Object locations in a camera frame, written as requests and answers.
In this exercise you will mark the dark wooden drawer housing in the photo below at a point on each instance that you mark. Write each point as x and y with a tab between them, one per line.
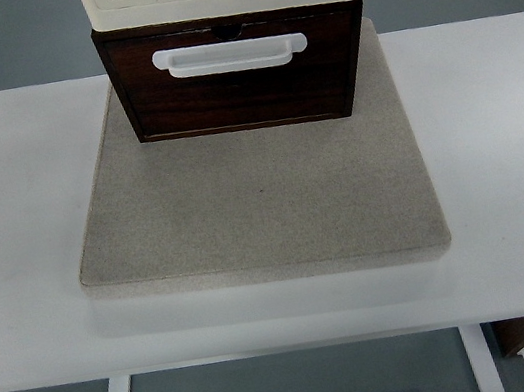
103	56

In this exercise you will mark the grey thick mat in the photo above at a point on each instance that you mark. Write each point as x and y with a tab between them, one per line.
254	207

